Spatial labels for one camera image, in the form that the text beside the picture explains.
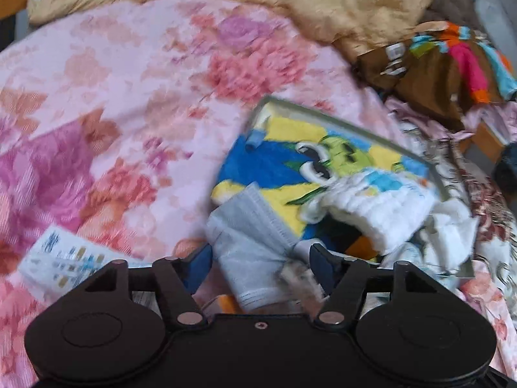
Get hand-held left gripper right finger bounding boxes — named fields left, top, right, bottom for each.
left=309, top=244, right=441, bottom=328

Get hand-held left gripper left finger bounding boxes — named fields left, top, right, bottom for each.
left=83, top=244, right=214, bottom=327

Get grey face mask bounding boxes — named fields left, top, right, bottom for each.
left=206, top=182, right=300, bottom=312

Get white quilted cloth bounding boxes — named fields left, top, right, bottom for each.
left=301, top=170, right=441, bottom=253

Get plain white cloth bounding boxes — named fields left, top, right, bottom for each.
left=420, top=200, right=479, bottom=271

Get pastel striped cloth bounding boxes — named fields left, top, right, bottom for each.
left=375, top=242, right=473, bottom=287

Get yellow blue cartoon towel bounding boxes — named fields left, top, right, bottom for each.
left=212, top=115, right=431, bottom=259

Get pink floral bedsheet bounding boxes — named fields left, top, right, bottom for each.
left=0, top=0, right=517, bottom=388

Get blue denim jeans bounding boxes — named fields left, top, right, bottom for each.
left=493, top=141, right=517, bottom=195

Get brown colourful printed cloth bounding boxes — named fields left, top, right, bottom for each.
left=353, top=22, right=517, bottom=130

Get pale pink garment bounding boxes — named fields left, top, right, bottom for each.
left=384, top=97, right=517, bottom=146

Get tan quilt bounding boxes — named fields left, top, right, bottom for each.
left=28, top=0, right=445, bottom=49

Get wooden bed side rail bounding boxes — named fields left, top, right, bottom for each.
left=0, top=0, right=31, bottom=19

